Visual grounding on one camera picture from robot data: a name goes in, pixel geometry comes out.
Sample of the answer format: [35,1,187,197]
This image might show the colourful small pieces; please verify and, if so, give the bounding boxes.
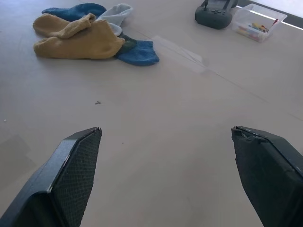
[236,18,279,40]

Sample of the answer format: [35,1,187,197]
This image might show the yellow knitted sock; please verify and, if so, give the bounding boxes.
[33,19,126,60]
[32,13,97,40]

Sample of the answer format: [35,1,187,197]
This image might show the dark grey handheld controller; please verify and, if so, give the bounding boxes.
[195,0,238,30]

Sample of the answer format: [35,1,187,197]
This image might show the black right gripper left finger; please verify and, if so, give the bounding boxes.
[0,127,103,227]

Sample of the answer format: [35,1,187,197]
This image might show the light grey sock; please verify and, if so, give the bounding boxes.
[96,3,134,37]

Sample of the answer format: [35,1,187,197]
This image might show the plain blue sock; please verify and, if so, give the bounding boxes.
[41,2,107,22]

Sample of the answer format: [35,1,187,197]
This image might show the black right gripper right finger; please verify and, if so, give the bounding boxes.
[231,125,303,227]

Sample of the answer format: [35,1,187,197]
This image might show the blue sock with dark band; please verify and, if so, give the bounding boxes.
[114,33,160,67]

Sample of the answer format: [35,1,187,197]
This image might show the clear plastic box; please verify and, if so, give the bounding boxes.
[231,3,288,44]

